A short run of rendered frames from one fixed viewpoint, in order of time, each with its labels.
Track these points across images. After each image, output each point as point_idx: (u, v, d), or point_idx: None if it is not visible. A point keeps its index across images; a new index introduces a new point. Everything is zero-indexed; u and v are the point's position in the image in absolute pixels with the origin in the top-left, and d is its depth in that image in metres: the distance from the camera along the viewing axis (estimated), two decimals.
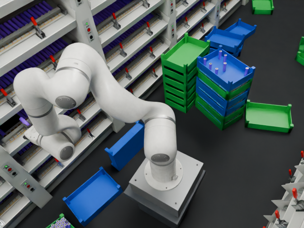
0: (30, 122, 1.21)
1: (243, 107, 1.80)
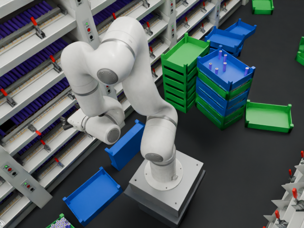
0: None
1: (243, 107, 1.80)
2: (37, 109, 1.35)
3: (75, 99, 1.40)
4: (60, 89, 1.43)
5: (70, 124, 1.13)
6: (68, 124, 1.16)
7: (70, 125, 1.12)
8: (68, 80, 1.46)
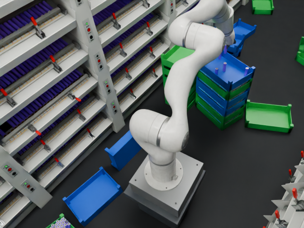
0: None
1: (243, 107, 1.80)
2: (37, 109, 1.35)
3: (75, 99, 1.40)
4: (60, 89, 1.43)
5: None
6: None
7: None
8: (68, 80, 1.46)
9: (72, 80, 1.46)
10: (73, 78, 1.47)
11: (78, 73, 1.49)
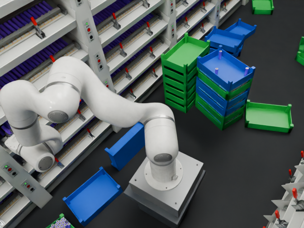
0: (12, 130, 1.20)
1: (243, 107, 1.80)
2: None
3: None
4: None
5: None
6: None
7: None
8: None
9: None
10: None
11: None
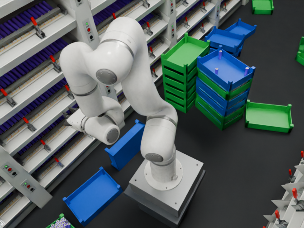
0: None
1: (243, 107, 1.80)
2: (35, 107, 1.36)
3: (67, 90, 1.40)
4: (59, 87, 1.43)
5: (70, 122, 1.14)
6: None
7: (69, 124, 1.13)
8: (66, 78, 1.46)
9: None
10: None
11: None
